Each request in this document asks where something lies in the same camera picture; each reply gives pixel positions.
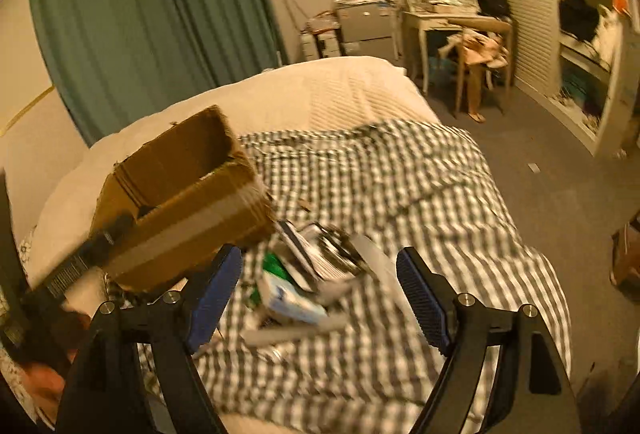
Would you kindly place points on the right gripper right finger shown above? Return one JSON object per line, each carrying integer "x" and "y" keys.
{"x": 530, "y": 393}

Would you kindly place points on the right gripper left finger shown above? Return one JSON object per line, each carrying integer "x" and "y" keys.
{"x": 104, "y": 392}

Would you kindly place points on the floral patterned pillow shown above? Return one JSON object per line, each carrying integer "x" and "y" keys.
{"x": 9, "y": 369}

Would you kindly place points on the brown bag on floor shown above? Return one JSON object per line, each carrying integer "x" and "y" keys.
{"x": 624, "y": 272}

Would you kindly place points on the white tube with cap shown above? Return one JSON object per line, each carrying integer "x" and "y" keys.
{"x": 292, "y": 333}

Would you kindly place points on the brown cardboard box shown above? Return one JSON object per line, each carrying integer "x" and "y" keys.
{"x": 188, "y": 192}

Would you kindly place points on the green plastic packet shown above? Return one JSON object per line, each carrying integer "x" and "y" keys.
{"x": 272, "y": 264}

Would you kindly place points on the checkered grey white cloth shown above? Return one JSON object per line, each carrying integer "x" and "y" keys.
{"x": 399, "y": 183}

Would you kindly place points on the teal green curtain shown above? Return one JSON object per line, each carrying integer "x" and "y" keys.
{"x": 115, "y": 61}

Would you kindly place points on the white open shelf unit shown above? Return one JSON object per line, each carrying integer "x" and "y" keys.
{"x": 580, "y": 60}

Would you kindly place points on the wooden chair with clothes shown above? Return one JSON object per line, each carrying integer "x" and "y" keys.
{"x": 484, "y": 47}

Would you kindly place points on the grey cabinet under television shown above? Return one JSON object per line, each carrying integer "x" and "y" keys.
{"x": 369, "y": 29}

